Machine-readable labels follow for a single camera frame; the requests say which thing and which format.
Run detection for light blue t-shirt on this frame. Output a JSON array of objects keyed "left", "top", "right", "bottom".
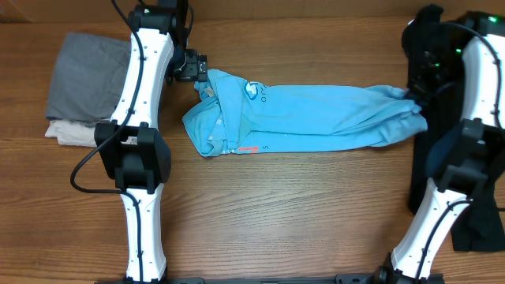
[{"left": 182, "top": 69, "right": 428, "bottom": 157}]

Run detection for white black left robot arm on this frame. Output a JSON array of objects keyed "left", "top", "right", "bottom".
[{"left": 94, "top": 1, "right": 208, "bottom": 283}]

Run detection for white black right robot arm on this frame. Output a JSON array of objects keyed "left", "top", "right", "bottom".
[{"left": 367, "top": 4, "right": 504, "bottom": 283}]

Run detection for black garment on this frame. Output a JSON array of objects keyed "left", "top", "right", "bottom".
[{"left": 402, "top": 5, "right": 504, "bottom": 252}]

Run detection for grey folded shorts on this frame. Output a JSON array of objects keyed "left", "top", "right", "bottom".
[{"left": 45, "top": 32, "right": 131, "bottom": 124}]

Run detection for beige folded garment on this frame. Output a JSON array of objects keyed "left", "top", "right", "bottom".
[{"left": 45, "top": 120, "right": 96, "bottom": 148}]

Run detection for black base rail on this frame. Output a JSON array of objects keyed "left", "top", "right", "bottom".
[{"left": 94, "top": 272, "right": 447, "bottom": 284}]

